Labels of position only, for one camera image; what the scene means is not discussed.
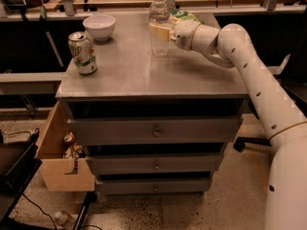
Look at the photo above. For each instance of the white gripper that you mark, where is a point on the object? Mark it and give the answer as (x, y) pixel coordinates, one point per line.
(182, 33)

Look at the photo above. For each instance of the clear plastic water bottle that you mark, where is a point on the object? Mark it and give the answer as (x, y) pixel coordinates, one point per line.
(159, 15)

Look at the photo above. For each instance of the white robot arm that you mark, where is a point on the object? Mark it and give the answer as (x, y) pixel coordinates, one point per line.
(283, 122)

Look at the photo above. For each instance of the bottle on floor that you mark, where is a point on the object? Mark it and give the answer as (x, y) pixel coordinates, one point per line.
(64, 220)

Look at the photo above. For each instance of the green chip bag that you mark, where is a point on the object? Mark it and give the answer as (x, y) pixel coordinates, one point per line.
(180, 15)

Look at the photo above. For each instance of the white bowl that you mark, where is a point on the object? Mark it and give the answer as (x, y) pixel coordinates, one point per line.
(100, 26)

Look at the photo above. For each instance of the green soda can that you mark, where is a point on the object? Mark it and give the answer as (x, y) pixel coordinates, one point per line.
(82, 51)

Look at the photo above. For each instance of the grey drawer cabinet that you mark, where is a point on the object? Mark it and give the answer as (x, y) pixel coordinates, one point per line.
(131, 83)

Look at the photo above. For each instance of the top grey drawer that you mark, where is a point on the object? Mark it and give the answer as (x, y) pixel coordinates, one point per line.
(130, 131)

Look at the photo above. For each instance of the grey drawer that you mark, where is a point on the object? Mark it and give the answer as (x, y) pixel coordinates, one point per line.
(155, 163)
(130, 131)
(154, 186)

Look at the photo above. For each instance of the middle grey drawer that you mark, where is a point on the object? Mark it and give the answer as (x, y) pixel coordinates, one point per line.
(155, 163)

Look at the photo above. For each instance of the black office chair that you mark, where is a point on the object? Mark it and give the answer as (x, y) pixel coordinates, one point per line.
(240, 143)

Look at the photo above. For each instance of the red can in box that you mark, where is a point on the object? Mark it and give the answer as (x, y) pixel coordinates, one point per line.
(68, 140)

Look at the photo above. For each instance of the bottom grey drawer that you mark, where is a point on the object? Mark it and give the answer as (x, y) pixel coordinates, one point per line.
(154, 186)

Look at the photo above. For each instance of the wooden box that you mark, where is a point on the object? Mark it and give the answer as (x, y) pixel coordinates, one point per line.
(61, 174)

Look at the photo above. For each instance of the black cart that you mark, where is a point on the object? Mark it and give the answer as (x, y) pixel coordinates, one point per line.
(18, 165)

